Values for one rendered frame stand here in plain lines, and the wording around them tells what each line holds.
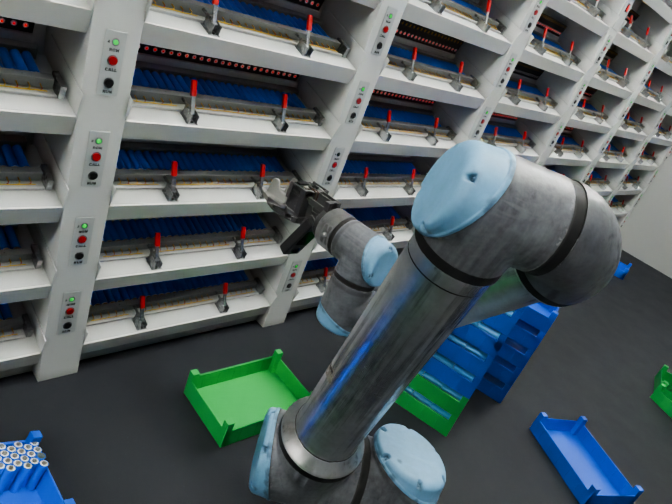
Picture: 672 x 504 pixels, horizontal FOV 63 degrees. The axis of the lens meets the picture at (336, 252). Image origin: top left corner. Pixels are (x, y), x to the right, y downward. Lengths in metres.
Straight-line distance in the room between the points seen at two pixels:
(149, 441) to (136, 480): 0.11
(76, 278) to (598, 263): 1.09
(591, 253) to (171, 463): 1.07
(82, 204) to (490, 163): 0.91
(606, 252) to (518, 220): 0.11
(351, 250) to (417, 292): 0.43
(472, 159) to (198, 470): 1.05
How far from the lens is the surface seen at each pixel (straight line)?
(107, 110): 1.20
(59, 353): 1.51
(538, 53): 2.32
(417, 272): 0.65
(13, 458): 1.30
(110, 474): 1.38
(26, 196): 1.27
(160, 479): 1.39
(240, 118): 1.42
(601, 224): 0.64
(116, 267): 1.44
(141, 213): 1.36
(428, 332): 0.69
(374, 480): 1.02
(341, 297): 1.09
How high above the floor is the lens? 1.09
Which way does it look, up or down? 25 degrees down
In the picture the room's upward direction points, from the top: 22 degrees clockwise
